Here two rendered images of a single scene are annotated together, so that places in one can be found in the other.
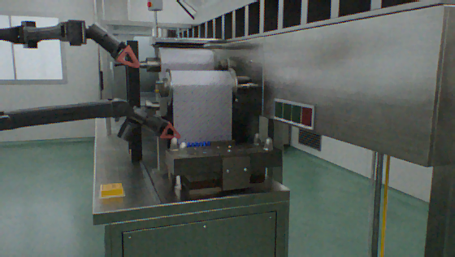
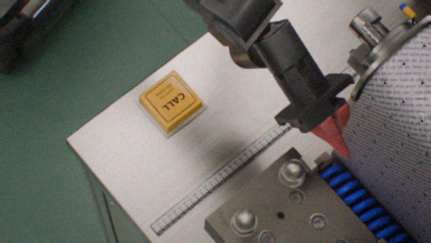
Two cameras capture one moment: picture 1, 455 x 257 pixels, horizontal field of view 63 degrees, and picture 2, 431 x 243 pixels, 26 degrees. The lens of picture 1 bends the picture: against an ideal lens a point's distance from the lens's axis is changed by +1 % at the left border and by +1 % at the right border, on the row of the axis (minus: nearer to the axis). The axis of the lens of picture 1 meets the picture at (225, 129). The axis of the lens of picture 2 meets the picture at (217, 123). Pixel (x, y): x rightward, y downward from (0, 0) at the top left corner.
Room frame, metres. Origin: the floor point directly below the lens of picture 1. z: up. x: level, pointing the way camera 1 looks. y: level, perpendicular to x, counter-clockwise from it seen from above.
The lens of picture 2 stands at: (1.03, -0.10, 2.23)
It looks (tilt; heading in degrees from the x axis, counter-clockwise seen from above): 70 degrees down; 62
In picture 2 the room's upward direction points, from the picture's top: 7 degrees clockwise
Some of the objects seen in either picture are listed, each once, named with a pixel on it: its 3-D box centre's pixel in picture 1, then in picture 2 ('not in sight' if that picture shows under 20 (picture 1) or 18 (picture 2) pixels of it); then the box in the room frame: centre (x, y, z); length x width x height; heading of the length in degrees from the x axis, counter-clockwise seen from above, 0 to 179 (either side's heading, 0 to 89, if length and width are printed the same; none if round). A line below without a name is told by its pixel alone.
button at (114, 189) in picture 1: (111, 189); (170, 101); (1.20, 0.39, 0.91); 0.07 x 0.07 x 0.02; 19
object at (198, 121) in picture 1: (203, 124); (405, 198); (1.40, 0.09, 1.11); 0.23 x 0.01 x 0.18; 109
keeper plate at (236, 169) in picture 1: (236, 172); not in sight; (1.22, -0.04, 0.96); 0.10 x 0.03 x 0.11; 109
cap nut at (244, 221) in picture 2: (183, 149); (245, 220); (1.21, 0.14, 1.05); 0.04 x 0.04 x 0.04
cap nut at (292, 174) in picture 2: (175, 143); (293, 170); (1.30, 0.19, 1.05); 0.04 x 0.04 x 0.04
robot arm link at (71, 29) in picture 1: (49, 33); not in sight; (1.43, 0.67, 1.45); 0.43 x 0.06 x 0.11; 50
